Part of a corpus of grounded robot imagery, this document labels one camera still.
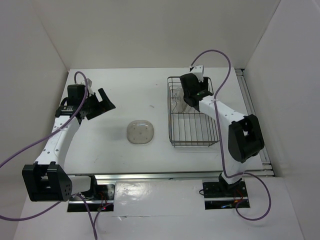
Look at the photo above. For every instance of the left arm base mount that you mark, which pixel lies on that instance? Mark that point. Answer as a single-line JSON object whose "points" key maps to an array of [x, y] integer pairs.
{"points": [[100, 198]]}

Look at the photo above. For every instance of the smoky glass plate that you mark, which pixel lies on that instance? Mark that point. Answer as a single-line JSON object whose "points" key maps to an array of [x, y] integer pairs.
{"points": [[185, 108], [140, 132]]}

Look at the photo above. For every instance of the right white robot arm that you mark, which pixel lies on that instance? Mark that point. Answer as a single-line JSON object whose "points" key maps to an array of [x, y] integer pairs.
{"points": [[240, 135]]}

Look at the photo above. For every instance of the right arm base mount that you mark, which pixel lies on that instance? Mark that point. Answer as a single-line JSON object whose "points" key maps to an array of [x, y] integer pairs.
{"points": [[220, 196]]}

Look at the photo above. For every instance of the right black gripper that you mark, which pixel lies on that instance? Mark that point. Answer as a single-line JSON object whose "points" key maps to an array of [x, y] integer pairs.
{"points": [[204, 85]]}

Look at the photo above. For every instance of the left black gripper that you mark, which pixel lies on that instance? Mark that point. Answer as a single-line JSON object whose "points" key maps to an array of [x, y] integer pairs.
{"points": [[107, 104]]}

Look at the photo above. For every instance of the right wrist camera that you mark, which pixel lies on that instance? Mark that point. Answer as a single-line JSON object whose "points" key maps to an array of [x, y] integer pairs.
{"points": [[198, 71]]}

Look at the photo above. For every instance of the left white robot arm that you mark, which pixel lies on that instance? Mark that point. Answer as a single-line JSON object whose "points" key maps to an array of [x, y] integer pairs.
{"points": [[46, 180]]}

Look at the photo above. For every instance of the aluminium rail front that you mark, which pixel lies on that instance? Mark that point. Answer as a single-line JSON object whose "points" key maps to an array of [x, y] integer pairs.
{"points": [[151, 176]]}

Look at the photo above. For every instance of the grey wire dish rack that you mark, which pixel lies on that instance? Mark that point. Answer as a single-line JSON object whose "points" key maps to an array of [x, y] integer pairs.
{"points": [[192, 129]]}

